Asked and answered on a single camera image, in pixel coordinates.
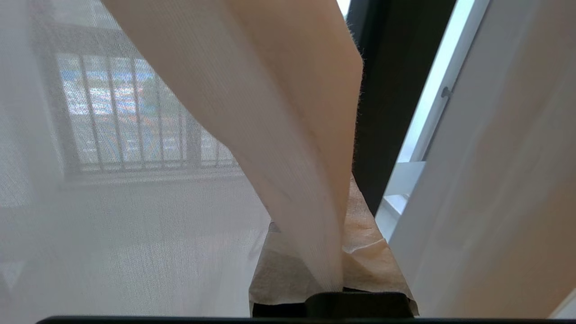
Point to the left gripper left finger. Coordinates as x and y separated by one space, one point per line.
279 274

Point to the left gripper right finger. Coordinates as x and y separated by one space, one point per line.
364 265

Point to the sheer white curtain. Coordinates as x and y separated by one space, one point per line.
252 99

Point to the white window frame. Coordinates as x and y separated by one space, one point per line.
438 85

